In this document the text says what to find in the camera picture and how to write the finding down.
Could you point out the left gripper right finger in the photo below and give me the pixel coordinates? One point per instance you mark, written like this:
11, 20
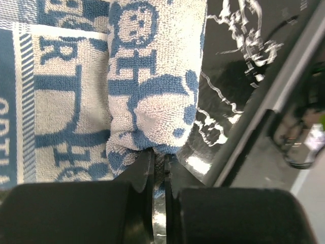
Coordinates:
196, 213

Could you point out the blue white patterned towel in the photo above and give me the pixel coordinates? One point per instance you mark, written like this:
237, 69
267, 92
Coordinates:
87, 85

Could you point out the black marble pattern mat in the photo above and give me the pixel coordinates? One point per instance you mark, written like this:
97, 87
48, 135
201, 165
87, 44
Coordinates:
243, 39

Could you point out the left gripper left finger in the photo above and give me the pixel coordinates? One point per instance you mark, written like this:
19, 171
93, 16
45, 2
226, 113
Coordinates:
116, 211

